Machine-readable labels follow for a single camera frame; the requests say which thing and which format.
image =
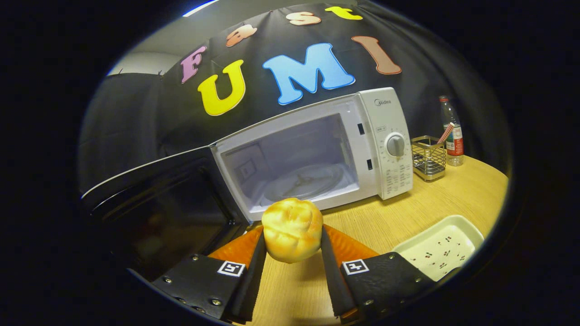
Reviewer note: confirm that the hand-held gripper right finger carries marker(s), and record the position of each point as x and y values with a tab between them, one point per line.
337	285

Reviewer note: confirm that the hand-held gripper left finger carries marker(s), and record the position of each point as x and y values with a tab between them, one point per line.
249	285

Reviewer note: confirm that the golden bread bun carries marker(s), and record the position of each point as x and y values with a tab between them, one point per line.
292	228

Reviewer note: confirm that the white microwave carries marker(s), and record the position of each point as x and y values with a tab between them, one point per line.
392	179

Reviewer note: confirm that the glass turntable plate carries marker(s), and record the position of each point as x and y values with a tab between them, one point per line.
317	181

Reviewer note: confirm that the white rectangular tray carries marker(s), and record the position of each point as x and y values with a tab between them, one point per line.
439	249

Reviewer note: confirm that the clear bottle with red label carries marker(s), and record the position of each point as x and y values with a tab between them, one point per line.
454	151

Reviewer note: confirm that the red striped straw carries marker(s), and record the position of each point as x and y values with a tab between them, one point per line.
446	132

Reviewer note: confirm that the black backdrop cloth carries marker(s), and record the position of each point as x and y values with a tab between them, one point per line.
136	113

